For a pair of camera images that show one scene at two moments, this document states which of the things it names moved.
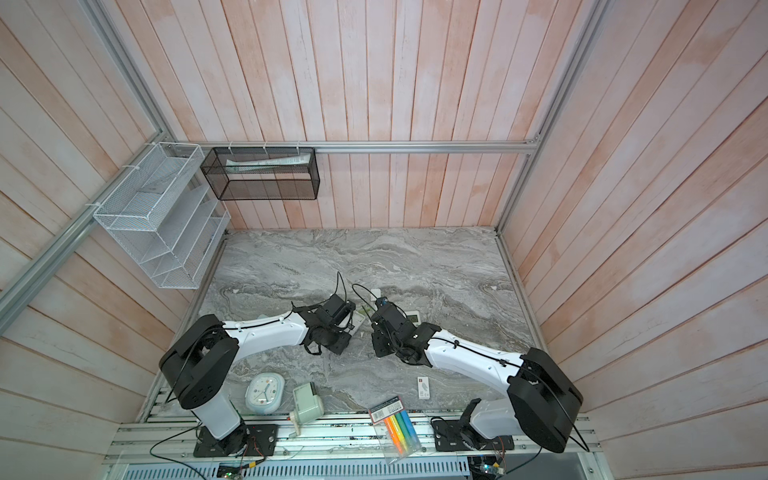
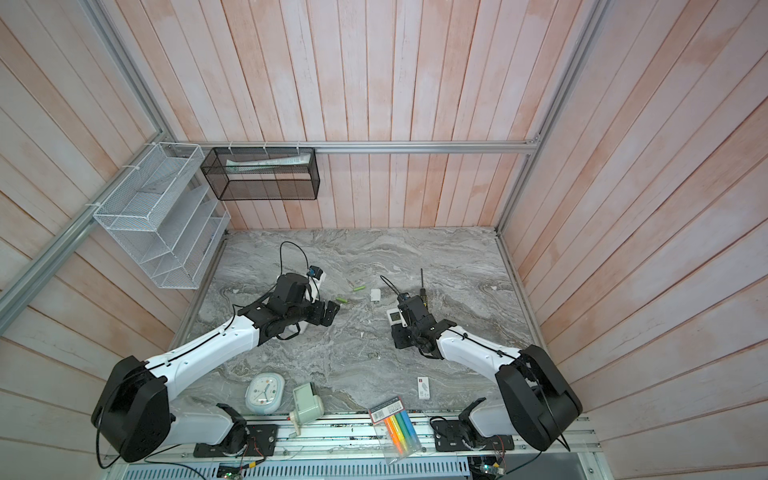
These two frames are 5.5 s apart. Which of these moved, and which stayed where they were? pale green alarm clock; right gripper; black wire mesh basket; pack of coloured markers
Moved: right gripper
Stayed: black wire mesh basket; pack of coloured markers; pale green alarm clock
